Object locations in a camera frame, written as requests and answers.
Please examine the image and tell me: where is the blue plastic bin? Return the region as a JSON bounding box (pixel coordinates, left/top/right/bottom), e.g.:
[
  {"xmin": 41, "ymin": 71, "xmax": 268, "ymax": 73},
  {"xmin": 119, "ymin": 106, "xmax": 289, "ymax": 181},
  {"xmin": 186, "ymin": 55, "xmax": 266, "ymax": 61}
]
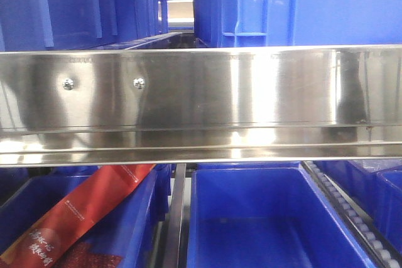
[
  {"xmin": 187, "ymin": 168, "xmax": 374, "ymax": 267},
  {"xmin": 315, "ymin": 159, "xmax": 401, "ymax": 252},
  {"xmin": 1, "ymin": 164, "xmax": 171, "ymax": 267}
]

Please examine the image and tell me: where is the large blue crate upper shelf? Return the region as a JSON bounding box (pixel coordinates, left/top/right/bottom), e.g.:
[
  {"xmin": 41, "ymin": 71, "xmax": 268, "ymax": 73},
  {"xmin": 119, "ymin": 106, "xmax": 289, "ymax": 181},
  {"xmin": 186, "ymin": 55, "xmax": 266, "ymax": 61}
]
[{"xmin": 193, "ymin": 0, "xmax": 401, "ymax": 48}]

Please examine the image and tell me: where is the dark blue crate upper right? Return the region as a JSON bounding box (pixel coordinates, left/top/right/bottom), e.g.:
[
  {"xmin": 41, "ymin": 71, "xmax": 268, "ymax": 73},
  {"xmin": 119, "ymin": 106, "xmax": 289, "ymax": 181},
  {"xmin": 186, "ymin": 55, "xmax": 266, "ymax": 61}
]
[{"xmin": 1, "ymin": 0, "xmax": 168, "ymax": 51}]

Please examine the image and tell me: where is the red printed paper package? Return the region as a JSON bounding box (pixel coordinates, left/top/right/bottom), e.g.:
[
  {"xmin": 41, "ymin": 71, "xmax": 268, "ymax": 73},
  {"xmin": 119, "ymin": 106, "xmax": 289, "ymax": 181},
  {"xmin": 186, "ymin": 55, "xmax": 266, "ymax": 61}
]
[{"xmin": 1, "ymin": 164, "xmax": 154, "ymax": 267}]

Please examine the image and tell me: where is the roller conveyor track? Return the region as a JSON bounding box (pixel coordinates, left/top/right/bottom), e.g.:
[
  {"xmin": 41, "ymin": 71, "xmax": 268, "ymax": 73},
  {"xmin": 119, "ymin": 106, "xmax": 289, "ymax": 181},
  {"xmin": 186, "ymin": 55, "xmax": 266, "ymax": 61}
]
[{"xmin": 301, "ymin": 161, "xmax": 401, "ymax": 267}]

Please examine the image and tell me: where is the silver rail bolt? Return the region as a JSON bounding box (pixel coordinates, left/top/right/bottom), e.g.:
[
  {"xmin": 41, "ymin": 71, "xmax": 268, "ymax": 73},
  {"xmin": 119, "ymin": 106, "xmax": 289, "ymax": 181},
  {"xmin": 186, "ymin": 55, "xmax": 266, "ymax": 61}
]
[
  {"xmin": 133, "ymin": 77, "xmax": 146, "ymax": 90},
  {"xmin": 62, "ymin": 78, "xmax": 74, "ymax": 91}
]

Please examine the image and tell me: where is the stainless steel shelf rail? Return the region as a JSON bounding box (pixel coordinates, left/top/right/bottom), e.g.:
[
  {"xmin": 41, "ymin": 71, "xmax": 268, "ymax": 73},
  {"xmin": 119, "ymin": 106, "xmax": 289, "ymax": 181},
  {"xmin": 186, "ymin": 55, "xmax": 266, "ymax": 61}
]
[{"xmin": 1, "ymin": 45, "xmax": 401, "ymax": 167}]

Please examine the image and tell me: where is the grey metal divider rail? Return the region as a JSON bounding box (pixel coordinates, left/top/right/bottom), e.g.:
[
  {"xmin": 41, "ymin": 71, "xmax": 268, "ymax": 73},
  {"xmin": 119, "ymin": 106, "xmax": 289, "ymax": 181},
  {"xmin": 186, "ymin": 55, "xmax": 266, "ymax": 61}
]
[{"xmin": 162, "ymin": 163, "xmax": 187, "ymax": 268}]

